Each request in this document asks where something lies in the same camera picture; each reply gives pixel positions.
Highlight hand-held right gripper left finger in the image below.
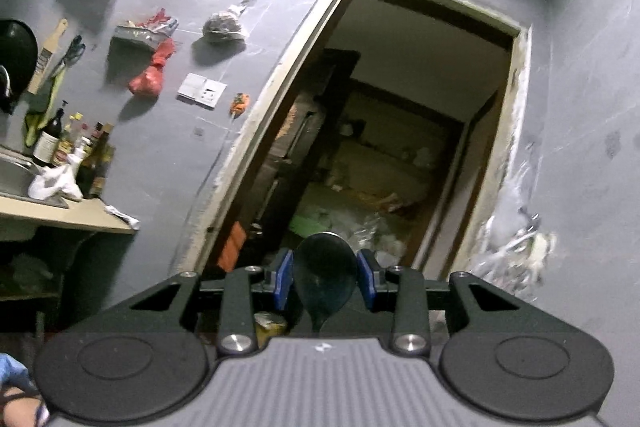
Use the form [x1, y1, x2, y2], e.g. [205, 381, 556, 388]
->
[70, 248, 294, 356]

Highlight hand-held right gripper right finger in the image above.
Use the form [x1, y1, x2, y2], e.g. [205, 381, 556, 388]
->
[356, 249, 584, 356]

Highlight yellow plastic container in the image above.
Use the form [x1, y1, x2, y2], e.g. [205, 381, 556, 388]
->
[254, 311, 290, 339]

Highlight clear bags of food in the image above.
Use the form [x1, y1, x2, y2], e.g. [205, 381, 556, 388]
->
[345, 212, 401, 253]

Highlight wooden shelf unit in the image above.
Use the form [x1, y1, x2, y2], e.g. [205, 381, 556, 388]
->
[280, 77, 468, 258]

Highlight beige kitchen counter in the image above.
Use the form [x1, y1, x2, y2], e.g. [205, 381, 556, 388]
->
[0, 194, 140, 242]

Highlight steel sink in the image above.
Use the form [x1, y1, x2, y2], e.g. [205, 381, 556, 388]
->
[0, 147, 70, 209]

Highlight green cloth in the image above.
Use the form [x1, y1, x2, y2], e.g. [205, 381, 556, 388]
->
[24, 62, 68, 149]

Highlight clear plastic bag dark contents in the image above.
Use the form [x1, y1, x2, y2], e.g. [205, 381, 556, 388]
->
[470, 202, 558, 298]

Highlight row of condiment bottles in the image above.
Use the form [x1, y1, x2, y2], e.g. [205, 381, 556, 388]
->
[31, 101, 117, 200]

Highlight green box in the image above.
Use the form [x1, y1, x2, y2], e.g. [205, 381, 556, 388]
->
[290, 214, 321, 238]

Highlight scissors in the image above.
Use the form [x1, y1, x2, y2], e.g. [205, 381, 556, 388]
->
[62, 35, 87, 67]

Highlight mesh bag dark contents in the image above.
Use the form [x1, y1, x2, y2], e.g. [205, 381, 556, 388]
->
[202, 0, 249, 45]

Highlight white tube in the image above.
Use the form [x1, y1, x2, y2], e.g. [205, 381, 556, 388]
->
[103, 204, 142, 231]

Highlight white wall switch panel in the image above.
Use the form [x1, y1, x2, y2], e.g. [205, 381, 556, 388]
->
[176, 72, 228, 109]

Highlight beige door frame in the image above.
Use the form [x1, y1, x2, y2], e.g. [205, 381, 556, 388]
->
[170, 0, 533, 288]

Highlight blue cloth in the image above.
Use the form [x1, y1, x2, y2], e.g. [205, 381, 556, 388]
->
[0, 353, 32, 397]

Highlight black wok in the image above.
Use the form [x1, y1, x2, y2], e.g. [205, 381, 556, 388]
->
[0, 18, 39, 114]

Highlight red plastic bag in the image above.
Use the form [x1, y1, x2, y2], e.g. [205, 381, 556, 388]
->
[128, 38, 177, 97]

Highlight dark wooden door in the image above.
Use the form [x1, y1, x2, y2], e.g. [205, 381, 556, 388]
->
[235, 50, 361, 268]

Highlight steel spoon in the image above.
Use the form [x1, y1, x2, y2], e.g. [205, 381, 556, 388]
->
[292, 231, 359, 339]

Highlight white cloth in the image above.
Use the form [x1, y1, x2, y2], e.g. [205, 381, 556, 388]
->
[27, 154, 84, 203]

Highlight orange sheet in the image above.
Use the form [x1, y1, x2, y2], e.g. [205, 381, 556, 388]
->
[216, 221, 247, 274]

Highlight wooden spatula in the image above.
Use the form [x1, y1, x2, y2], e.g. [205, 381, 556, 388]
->
[26, 18, 69, 96]

